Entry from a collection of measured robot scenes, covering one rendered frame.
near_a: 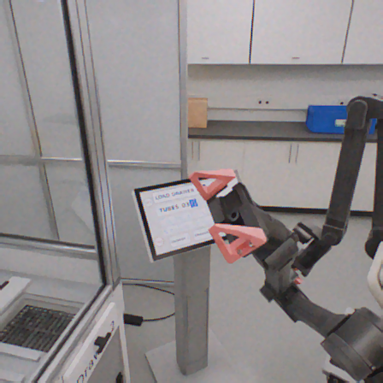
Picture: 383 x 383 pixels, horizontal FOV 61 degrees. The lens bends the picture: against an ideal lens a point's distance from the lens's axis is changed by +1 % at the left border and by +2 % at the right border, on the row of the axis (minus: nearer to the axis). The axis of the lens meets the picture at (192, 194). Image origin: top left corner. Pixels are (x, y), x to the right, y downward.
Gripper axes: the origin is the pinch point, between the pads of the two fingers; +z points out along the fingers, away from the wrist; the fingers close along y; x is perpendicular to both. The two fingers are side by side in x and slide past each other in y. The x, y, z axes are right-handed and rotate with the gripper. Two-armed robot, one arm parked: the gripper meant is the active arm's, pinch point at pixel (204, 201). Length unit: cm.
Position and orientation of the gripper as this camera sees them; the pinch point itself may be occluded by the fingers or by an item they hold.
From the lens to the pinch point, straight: 45.7
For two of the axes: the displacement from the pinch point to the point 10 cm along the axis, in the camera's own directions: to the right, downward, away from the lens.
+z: -6.5, -3.2, -6.9
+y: -2.7, -7.5, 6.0
